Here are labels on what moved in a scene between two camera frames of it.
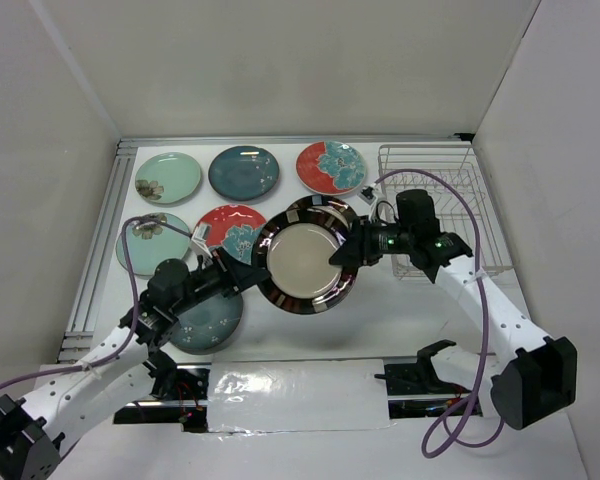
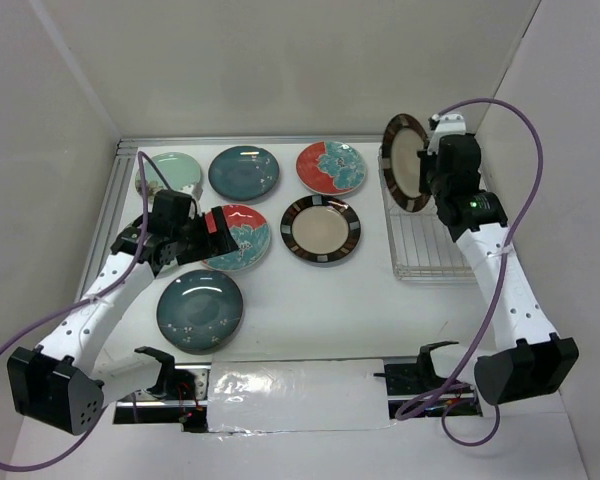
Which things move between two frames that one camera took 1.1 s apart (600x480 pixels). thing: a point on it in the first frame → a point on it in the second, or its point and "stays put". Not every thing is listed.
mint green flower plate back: x=167 y=177 stays put
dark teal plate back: x=244 y=173 stays put
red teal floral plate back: x=331 y=167 stays put
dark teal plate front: x=208 y=327 stays put
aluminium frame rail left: x=82 y=320 stays put
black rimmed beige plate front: x=295 y=249 → x=403 y=137
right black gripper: x=363 y=242 → x=427 y=170
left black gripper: x=237 y=275 → x=219 y=242
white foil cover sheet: x=252 y=396 stays put
